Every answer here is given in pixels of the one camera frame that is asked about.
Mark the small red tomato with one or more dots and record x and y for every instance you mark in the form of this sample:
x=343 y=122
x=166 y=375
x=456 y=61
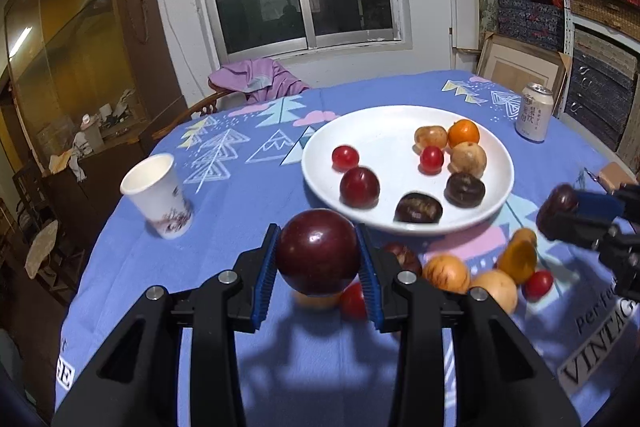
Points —
x=352 y=302
x=345 y=157
x=538 y=284
x=431 y=159

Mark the blue printed tablecloth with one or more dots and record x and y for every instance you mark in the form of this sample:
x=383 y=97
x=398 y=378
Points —
x=225 y=207

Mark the tan round fruit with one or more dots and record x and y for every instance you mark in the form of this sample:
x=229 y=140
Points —
x=497 y=289
x=468 y=158
x=430 y=136
x=447 y=272

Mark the dark red plum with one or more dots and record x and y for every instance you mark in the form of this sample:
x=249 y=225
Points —
x=318 y=252
x=359 y=187

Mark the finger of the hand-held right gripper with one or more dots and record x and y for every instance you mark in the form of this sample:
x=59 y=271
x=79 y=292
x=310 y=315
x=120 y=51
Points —
x=572 y=228
x=600 y=205

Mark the purple jacket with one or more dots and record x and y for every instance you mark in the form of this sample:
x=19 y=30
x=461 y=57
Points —
x=255 y=79

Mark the grey tassel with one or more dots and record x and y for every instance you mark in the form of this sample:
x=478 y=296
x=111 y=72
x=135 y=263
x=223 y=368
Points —
x=589 y=174

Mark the stack of blue patterned boxes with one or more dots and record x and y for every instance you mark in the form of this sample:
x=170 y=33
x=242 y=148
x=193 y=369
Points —
x=525 y=17

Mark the wooden glass cabinet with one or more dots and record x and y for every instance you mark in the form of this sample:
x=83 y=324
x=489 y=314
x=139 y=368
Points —
x=75 y=32

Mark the orange-tan spotted fruit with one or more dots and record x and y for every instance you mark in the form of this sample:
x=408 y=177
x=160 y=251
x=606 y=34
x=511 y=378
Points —
x=517 y=259

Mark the stack of dark embossed boxes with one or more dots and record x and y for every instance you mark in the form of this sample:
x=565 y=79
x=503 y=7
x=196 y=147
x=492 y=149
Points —
x=595 y=92

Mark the pale woven chair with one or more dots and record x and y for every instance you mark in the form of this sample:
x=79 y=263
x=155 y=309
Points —
x=42 y=247

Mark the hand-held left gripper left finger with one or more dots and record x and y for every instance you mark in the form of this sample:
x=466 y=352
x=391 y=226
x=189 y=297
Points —
x=264 y=287

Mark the wooden picture frame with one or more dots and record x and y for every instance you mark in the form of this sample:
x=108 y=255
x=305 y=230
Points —
x=525 y=67

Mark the wooden chair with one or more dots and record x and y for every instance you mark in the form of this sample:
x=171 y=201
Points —
x=190 y=112

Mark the white paper cup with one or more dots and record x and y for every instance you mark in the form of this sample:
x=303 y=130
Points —
x=155 y=192

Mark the dark brown ribbed fruit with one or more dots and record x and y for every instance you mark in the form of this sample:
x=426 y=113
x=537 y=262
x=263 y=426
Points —
x=418 y=208
x=407 y=257
x=464 y=189
x=562 y=198

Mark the orange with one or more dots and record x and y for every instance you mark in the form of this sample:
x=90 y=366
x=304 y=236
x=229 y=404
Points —
x=315 y=302
x=463 y=133

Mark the tan leather wallet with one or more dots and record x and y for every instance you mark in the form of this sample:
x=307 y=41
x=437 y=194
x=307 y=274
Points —
x=612 y=176

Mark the white plate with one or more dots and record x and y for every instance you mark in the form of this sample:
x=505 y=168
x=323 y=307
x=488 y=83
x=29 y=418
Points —
x=390 y=142

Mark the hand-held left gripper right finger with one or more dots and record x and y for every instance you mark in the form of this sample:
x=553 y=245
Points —
x=371 y=292

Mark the white drink can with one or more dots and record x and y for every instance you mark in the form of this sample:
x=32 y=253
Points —
x=535 y=114

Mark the crumpled white cloth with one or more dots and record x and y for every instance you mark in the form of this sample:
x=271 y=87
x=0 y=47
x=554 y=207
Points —
x=70 y=157

